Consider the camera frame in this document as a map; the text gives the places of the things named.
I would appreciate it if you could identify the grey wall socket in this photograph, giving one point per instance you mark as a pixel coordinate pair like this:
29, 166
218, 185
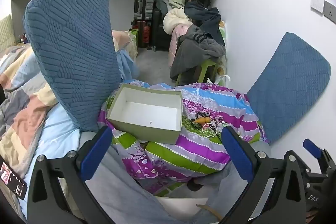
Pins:
330, 12

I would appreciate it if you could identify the patchwork quilt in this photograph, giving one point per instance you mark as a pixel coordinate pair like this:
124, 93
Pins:
23, 108

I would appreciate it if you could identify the green plastic stool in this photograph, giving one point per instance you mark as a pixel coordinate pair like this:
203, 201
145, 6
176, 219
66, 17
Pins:
207, 67

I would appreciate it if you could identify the pink quilted blanket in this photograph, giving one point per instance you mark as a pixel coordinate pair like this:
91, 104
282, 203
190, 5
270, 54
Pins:
177, 40

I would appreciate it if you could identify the dark navy jacket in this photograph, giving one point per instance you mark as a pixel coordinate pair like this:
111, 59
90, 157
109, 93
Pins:
202, 14

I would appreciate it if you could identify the dark red suitcase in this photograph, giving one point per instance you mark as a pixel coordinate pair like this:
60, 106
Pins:
145, 33

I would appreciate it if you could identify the black suitcase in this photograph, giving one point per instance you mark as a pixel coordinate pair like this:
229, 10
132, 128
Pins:
160, 32

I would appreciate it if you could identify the floral printed mat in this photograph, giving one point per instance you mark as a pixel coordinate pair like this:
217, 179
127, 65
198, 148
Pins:
222, 56

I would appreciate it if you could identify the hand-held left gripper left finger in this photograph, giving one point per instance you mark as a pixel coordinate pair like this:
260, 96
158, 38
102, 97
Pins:
95, 153

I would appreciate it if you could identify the green tissue box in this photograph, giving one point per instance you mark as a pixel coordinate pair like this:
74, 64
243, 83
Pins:
135, 35

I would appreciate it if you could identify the grey hard suitcase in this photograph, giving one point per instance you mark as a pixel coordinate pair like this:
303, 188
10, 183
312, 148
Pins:
143, 6

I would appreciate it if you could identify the grey-green cardboard box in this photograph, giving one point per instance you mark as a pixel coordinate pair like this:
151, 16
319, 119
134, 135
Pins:
147, 113

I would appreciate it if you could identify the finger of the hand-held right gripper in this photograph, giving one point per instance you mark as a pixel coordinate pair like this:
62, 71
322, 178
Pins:
311, 148

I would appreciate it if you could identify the small blue quilted chair cover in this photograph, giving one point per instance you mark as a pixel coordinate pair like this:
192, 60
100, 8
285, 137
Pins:
288, 87

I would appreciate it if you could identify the black printed label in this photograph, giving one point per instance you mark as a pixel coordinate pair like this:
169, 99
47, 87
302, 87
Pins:
11, 178

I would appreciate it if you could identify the beige padded headboard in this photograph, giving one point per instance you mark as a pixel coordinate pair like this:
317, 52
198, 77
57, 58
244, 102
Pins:
6, 32

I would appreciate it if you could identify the black hair clip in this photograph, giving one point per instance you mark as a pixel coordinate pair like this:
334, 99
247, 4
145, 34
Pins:
201, 115

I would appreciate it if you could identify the light blue bed sheet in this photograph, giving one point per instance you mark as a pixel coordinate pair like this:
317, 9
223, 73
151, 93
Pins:
57, 129

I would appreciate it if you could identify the beige embroidered cloth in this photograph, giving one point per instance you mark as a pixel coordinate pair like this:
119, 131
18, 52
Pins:
126, 41

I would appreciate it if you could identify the large blue quilted chair cover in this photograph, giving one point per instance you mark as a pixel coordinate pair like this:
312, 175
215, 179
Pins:
71, 43

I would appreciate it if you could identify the white wall switch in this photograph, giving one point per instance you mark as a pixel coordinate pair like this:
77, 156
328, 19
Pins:
317, 3

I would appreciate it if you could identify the cream puffy coat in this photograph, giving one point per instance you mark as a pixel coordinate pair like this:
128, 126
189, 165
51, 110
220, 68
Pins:
176, 18

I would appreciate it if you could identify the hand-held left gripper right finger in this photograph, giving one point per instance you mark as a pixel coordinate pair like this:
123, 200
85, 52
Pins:
237, 155

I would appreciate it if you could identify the green stool with grey clothes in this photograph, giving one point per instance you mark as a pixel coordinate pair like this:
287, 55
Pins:
194, 50

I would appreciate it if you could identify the colourful striped printed blanket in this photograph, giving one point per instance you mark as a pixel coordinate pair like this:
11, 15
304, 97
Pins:
183, 150

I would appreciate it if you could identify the orange carrot hair clip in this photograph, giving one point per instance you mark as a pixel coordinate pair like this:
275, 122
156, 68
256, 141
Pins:
200, 120

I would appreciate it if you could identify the white paper sheet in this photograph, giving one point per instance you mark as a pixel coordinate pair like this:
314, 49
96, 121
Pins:
181, 204

